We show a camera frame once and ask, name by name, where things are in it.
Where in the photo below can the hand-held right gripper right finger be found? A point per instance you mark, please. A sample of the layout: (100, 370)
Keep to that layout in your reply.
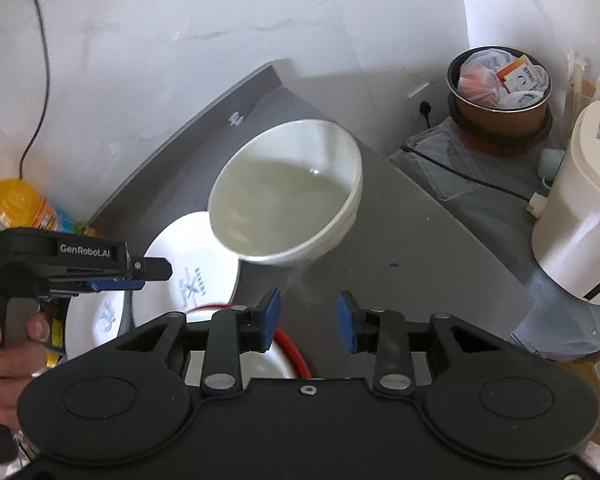
(347, 322)

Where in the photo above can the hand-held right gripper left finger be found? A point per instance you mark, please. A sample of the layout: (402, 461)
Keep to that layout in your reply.
(271, 320)

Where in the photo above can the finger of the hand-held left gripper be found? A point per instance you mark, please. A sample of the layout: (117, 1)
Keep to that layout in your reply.
(115, 285)
(152, 269)

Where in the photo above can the white printed plate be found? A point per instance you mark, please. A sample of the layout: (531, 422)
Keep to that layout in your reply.
(190, 260)
(95, 316)

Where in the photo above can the red rimmed bowl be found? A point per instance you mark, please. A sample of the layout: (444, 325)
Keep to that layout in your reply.
(270, 362)

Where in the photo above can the white ceramic bowl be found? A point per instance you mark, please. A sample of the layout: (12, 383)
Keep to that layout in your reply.
(337, 237)
(280, 195)

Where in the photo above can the person's left hand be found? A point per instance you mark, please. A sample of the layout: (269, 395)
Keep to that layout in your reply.
(5, 365)

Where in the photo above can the orange juice bottle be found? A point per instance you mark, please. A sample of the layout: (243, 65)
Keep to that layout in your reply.
(20, 202)

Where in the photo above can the small white clip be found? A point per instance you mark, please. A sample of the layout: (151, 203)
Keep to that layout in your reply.
(236, 119)

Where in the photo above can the clear plastic sheet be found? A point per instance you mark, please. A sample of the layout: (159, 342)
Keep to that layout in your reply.
(480, 210)

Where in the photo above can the white appliance plug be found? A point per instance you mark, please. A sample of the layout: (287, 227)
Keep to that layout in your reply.
(537, 205)

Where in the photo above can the black red cooker base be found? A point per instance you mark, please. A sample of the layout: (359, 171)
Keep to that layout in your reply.
(510, 144)

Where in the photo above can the brown trash bin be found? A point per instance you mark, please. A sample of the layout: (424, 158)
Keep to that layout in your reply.
(500, 120)

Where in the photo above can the white kitchen appliance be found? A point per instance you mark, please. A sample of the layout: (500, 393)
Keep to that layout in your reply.
(580, 210)

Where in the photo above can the white plastic bag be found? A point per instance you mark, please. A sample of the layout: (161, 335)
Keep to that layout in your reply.
(480, 80)

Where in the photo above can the orange white packet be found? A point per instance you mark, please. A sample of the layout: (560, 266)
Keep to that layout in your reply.
(519, 74)

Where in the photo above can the black wall plug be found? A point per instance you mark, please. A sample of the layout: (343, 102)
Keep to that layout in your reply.
(425, 110)

